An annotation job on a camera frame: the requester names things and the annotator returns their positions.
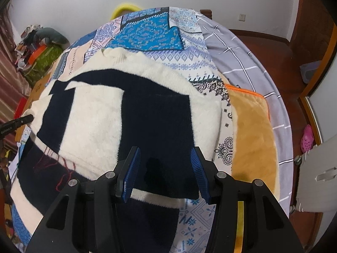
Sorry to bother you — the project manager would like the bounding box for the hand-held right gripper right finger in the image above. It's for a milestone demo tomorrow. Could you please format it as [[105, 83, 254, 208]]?
[[190, 146, 314, 253]]

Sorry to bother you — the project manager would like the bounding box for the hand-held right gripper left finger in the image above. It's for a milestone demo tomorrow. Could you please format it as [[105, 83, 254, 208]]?
[[25, 146, 142, 253]]

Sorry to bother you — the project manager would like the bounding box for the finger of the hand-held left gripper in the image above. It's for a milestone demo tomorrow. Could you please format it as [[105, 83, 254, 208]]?
[[12, 114, 35, 129]]

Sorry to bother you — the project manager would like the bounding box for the white navy striped cat sweater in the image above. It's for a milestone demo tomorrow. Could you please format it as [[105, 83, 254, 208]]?
[[10, 48, 223, 253]]

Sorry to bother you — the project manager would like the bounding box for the red box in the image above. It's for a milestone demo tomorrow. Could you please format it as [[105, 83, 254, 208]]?
[[14, 97, 28, 119]]

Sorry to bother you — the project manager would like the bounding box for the brown striped curtain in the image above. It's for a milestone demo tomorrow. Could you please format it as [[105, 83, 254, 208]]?
[[0, 13, 32, 127]]

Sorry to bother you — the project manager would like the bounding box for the orange fleece blanket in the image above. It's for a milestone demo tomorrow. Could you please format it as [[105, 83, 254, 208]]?
[[224, 84, 278, 253]]

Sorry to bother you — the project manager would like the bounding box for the orange box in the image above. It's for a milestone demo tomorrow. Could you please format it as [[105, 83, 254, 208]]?
[[28, 46, 48, 64]]

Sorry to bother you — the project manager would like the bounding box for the grey plush toy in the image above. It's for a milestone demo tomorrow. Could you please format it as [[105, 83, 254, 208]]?
[[35, 27, 69, 45]]

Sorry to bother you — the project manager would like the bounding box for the pink clog shoe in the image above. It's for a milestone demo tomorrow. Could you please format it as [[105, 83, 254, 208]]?
[[301, 125, 314, 153]]

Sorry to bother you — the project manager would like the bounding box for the grey checked bed sheet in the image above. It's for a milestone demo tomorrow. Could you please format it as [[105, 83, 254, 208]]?
[[196, 13, 301, 209]]

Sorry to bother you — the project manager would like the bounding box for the blue patchwork blanket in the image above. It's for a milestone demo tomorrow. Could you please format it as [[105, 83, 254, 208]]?
[[8, 7, 235, 253]]

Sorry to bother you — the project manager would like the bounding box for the yellow foam tube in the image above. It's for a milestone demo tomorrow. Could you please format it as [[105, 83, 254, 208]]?
[[111, 3, 141, 20]]

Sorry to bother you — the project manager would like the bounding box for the grey slipper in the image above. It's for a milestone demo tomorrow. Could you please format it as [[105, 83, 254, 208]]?
[[300, 61, 323, 83]]

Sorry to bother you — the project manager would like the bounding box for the brown wooden door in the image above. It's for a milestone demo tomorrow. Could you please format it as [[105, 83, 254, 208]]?
[[288, 0, 337, 50]]

